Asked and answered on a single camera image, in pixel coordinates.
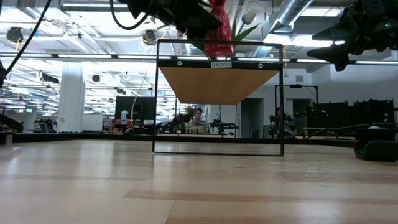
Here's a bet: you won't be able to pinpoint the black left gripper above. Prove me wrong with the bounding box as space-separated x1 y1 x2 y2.
124 0 223 40

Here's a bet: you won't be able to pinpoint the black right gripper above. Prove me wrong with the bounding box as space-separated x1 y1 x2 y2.
306 0 398 72

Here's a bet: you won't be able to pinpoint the red glass vase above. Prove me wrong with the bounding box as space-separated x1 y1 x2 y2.
205 0 234 60

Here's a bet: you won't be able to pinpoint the black ceiling mounted device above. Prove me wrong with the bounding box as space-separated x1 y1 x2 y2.
142 29 158 46
6 26 24 44

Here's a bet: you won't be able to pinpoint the black cabinets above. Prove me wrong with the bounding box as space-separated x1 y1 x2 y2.
310 98 396 138

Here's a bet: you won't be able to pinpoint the person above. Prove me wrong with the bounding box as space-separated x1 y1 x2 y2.
269 107 296 138
185 108 210 134

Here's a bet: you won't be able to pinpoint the black monitor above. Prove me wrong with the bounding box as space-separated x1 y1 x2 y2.
114 95 156 122

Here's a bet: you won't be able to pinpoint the long light strip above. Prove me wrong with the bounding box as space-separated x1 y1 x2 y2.
0 52 398 65

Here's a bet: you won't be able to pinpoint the white building column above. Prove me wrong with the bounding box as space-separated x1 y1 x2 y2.
57 62 85 134

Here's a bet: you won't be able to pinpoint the silver ribbed air duct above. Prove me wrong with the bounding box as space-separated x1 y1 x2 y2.
185 40 208 57

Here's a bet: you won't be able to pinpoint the black metal rack frame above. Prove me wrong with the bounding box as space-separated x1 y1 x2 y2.
274 84 319 138

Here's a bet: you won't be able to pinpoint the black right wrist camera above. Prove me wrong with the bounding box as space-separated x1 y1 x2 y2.
366 0 398 42

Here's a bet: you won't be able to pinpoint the wooden shelf with black frame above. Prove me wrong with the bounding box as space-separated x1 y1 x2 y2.
151 39 285 156

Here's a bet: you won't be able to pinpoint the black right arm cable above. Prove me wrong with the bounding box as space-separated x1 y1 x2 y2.
306 122 398 140

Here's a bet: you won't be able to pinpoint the pale curved hanging cable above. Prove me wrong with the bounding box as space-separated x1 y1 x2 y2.
129 70 149 127

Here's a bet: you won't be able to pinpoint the black aluminium table frame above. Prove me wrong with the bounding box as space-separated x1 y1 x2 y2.
0 132 398 147

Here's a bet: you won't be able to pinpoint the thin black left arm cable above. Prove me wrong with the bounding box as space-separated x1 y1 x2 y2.
0 0 53 88

